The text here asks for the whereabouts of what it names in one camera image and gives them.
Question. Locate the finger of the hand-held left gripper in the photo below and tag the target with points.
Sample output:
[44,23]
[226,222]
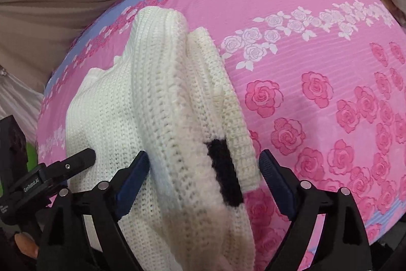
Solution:
[74,163]

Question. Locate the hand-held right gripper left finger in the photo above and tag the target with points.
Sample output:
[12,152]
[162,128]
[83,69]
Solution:
[133,185]

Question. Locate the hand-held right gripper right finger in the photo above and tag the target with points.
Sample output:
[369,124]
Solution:
[277,185]

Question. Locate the white red black knit sweater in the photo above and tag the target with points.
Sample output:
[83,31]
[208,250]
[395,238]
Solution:
[158,106]

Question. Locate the person's left hand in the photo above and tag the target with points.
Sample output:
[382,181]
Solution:
[27,247]

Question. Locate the green plush pillow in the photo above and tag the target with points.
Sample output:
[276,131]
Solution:
[31,156]

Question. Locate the white satin curtain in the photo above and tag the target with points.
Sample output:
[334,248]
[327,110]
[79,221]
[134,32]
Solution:
[16,99]

